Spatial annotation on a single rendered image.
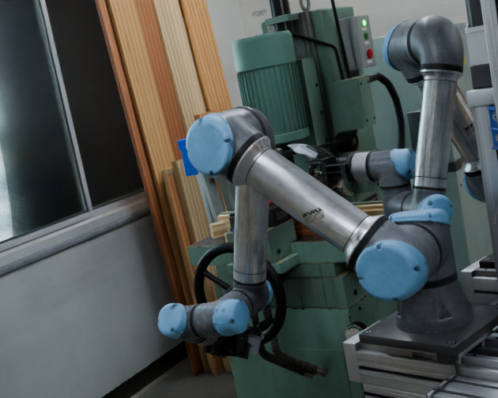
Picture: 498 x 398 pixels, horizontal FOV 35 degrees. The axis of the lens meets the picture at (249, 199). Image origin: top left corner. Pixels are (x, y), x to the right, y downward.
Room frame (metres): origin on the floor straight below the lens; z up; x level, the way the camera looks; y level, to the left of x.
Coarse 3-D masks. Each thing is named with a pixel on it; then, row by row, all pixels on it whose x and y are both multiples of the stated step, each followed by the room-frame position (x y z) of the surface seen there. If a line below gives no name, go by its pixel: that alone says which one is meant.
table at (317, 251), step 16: (208, 240) 2.34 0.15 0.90; (224, 240) 2.30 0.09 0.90; (304, 240) 2.09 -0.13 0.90; (320, 240) 2.05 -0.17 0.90; (192, 256) 2.30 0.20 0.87; (224, 256) 2.23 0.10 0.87; (288, 256) 2.07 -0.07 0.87; (304, 256) 2.07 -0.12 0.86; (320, 256) 2.04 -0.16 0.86; (336, 256) 2.02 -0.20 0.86
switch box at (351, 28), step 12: (348, 24) 2.41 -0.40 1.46; (360, 24) 2.42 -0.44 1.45; (348, 36) 2.41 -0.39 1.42; (360, 36) 2.41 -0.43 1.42; (348, 48) 2.42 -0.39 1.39; (360, 48) 2.40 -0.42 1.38; (372, 48) 2.46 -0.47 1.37; (348, 60) 2.42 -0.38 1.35; (360, 60) 2.40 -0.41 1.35; (372, 60) 2.45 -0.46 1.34
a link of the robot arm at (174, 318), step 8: (168, 304) 1.66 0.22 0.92; (176, 304) 1.65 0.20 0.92; (160, 312) 1.66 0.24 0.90; (168, 312) 1.64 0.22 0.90; (176, 312) 1.63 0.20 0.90; (184, 312) 1.64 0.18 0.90; (160, 320) 1.65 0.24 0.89; (168, 320) 1.63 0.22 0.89; (176, 320) 1.62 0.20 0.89; (184, 320) 1.63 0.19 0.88; (160, 328) 1.64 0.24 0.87; (168, 328) 1.63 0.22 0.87; (176, 328) 1.62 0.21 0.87; (184, 328) 1.62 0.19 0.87; (168, 336) 1.63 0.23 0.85; (176, 336) 1.63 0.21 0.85; (184, 336) 1.64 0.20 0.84; (192, 336) 1.63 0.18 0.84
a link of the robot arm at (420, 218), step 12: (396, 216) 1.48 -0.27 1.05; (408, 216) 1.46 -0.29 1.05; (420, 216) 1.45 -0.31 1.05; (432, 216) 1.46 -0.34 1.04; (444, 216) 1.47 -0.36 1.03; (432, 228) 1.45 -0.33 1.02; (444, 228) 1.47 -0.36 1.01; (444, 240) 1.46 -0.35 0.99; (444, 252) 1.45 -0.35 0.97; (444, 264) 1.46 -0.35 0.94; (432, 276) 1.45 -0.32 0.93; (444, 276) 1.46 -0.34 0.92
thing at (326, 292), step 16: (352, 272) 2.06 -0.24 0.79; (272, 288) 2.15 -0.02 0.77; (288, 288) 2.12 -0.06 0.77; (304, 288) 2.08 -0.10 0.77; (320, 288) 2.06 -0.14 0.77; (336, 288) 2.03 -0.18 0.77; (352, 288) 2.04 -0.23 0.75; (272, 304) 2.15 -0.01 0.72; (288, 304) 2.12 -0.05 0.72; (304, 304) 2.09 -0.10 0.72; (320, 304) 2.06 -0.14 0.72; (336, 304) 2.03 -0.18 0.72; (352, 304) 2.03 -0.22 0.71
